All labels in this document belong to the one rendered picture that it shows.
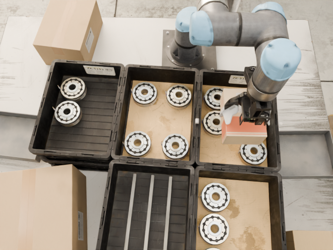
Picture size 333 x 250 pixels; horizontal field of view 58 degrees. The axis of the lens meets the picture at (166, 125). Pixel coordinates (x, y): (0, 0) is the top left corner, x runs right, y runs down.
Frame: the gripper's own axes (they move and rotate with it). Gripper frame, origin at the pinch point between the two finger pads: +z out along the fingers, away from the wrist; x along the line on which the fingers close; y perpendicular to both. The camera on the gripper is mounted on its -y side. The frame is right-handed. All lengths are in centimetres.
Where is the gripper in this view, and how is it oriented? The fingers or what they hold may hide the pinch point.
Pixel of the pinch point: (243, 114)
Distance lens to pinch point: 96.0
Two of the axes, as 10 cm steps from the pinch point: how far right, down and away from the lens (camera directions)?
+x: 10.0, 0.2, -0.2
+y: -0.2, 9.3, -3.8
